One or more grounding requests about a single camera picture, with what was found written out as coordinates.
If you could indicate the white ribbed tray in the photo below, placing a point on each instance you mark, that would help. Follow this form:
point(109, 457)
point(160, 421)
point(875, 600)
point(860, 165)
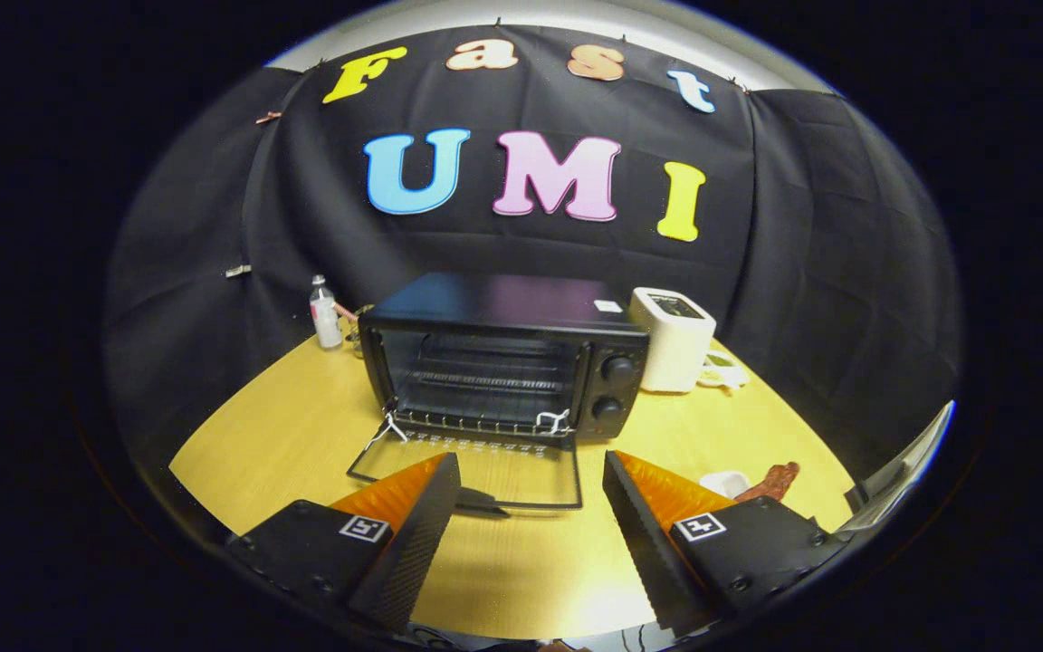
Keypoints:
point(722, 483)

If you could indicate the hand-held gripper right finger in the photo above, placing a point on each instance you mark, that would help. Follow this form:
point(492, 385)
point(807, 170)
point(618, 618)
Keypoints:
point(644, 548)

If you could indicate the small black block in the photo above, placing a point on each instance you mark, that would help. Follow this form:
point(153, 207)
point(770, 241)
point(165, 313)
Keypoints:
point(856, 498)

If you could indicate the white toaster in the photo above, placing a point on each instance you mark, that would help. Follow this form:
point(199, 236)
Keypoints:
point(671, 349)

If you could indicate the red steak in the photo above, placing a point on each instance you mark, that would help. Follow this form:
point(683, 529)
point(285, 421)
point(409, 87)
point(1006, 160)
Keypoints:
point(773, 482)

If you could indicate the small clear bottle pink label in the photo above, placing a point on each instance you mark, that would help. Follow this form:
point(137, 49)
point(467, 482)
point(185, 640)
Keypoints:
point(326, 321)

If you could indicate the black toaster oven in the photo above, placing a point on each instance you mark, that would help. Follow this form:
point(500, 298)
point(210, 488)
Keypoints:
point(503, 303)

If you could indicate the small clear container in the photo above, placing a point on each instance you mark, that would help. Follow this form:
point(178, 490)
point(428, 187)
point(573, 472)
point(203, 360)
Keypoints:
point(354, 330)

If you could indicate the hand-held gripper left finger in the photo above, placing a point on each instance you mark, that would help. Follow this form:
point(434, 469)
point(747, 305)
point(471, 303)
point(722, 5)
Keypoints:
point(417, 548)

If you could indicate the small pink clip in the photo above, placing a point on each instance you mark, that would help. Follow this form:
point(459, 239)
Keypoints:
point(268, 117)

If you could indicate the small white compartment dish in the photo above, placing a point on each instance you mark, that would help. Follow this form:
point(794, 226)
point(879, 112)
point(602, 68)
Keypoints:
point(722, 369)

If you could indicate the small metal clip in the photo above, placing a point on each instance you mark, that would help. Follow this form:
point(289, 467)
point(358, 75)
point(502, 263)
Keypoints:
point(237, 271)

